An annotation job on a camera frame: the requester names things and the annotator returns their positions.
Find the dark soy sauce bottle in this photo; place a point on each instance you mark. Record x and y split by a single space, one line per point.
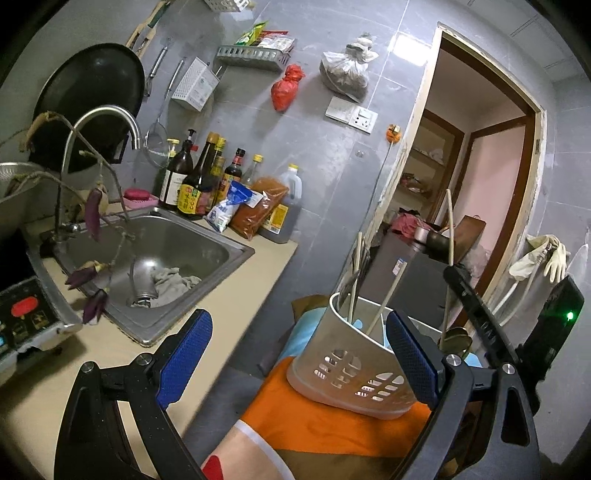
196 188

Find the red plastic bag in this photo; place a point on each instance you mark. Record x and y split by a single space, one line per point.
284 91

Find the white wall switch panel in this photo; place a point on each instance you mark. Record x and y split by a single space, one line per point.
351 115

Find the wooden chopstick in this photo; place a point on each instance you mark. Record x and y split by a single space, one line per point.
357 261
399 270

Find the large oil jug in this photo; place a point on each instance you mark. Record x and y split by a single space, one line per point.
280 225

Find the white plastic utensil holder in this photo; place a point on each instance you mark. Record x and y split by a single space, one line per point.
351 365

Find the grey dish rag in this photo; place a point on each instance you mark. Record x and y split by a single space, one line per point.
170 285

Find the steel spoon behind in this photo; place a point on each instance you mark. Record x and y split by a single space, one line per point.
456 341

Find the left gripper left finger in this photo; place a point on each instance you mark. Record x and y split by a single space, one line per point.
179 355

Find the blue white salt bag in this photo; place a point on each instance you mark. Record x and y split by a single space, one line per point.
221 214

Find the orange wall hook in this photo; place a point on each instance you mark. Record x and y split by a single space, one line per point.
394 134

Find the black wok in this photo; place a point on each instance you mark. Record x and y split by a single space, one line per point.
102 74

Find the wall-mounted wire rack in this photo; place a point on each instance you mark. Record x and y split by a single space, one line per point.
252 57

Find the white rubber gloves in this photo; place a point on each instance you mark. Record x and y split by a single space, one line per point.
544 250

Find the steel sink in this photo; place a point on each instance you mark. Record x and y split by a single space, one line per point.
151 238

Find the grey refrigerator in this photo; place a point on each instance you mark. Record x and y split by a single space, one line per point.
421 293

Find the metal box grater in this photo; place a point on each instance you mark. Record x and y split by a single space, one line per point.
196 86

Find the orange spice bag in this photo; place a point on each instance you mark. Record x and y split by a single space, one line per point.
267 192

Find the blue and orange cloth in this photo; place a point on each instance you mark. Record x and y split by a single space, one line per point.
283 435

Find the mesh strainer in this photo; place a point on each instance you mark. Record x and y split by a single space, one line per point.
155 140

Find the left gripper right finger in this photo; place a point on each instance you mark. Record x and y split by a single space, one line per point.
418 356

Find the grey plastic bag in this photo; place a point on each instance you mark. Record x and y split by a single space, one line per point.
346 72

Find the dark metal bowl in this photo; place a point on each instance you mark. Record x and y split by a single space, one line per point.
436 239

